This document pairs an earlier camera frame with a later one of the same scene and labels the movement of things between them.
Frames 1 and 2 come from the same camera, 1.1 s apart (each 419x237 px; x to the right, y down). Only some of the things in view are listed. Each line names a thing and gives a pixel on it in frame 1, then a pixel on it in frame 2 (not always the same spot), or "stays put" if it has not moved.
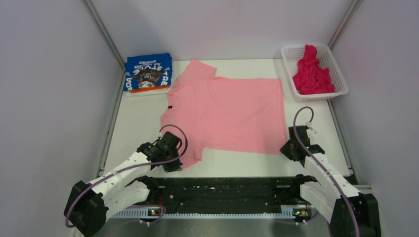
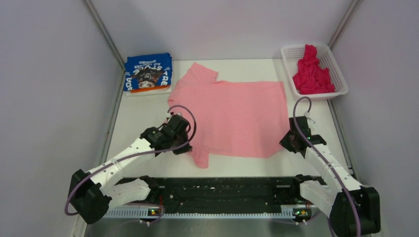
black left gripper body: (170, 166) to (179, 139)
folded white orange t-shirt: (158, 91) stays put
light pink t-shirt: (243, 115) stays put
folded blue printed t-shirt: (146, 71) stays put
